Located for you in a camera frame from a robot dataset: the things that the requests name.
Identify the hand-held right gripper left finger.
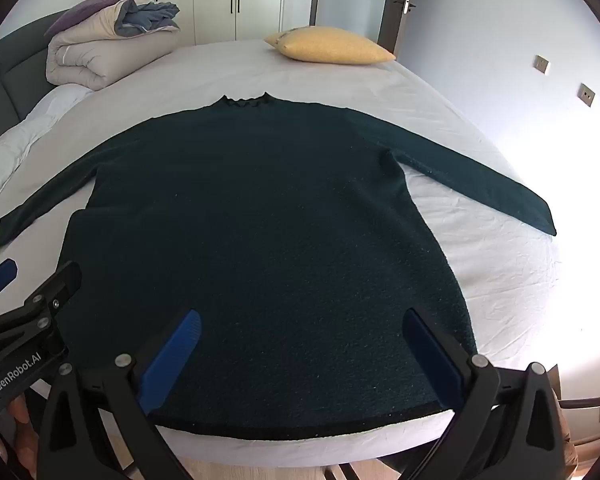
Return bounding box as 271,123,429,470
35,309,203,480

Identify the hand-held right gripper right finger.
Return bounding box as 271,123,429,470
402,308,578,480

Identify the blue-grey crumpled garment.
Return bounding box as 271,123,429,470
116,1,181,38

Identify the person's left hand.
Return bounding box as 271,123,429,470
0,392,36,480

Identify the dark green padded headboard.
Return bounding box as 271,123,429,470
0,10,81,156

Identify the yellow pillow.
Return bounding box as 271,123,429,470
264,26,397,65

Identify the cream wardrobe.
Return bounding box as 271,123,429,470
120,0,326,46

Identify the white pillow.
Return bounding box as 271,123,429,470
0,84,98,231

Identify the folded beige duvet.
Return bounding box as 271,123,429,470
46,0,181,90

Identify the white bed sheet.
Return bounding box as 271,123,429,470
0,37,576,471

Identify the dark green sweater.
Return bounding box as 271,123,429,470
0,92,558,433

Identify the purple pillow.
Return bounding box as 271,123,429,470
44,0,140,37

